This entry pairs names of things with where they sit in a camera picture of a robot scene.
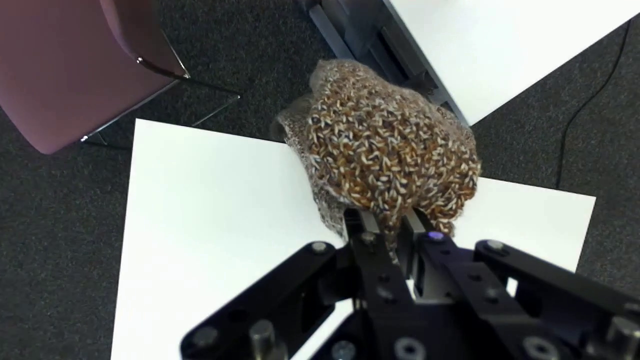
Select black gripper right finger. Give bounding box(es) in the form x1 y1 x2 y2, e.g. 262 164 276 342
398 211 576 360

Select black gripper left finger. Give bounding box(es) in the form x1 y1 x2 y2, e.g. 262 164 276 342
341 209 434 360

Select pinkish brown fleece blanket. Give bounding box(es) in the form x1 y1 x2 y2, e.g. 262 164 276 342
276 59 481 234

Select white robot base table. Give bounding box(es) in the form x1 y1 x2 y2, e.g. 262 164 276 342
388 0 640 124

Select long white table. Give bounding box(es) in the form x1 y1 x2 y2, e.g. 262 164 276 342
109 118 596 360

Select maroon chair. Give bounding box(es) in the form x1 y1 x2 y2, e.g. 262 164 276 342
0 0 243 157

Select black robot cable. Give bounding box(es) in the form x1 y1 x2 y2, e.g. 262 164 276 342
554 26 632 192

